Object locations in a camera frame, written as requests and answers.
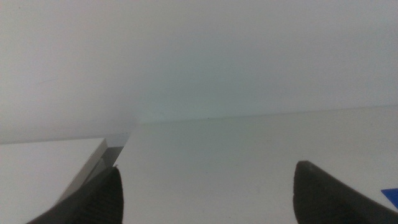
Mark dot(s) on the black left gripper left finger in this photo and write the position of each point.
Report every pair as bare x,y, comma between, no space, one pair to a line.
99,202

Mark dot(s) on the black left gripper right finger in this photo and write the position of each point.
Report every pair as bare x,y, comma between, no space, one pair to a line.
323,202

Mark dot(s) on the blue rectangular mat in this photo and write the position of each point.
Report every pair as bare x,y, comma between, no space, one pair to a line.
391,196

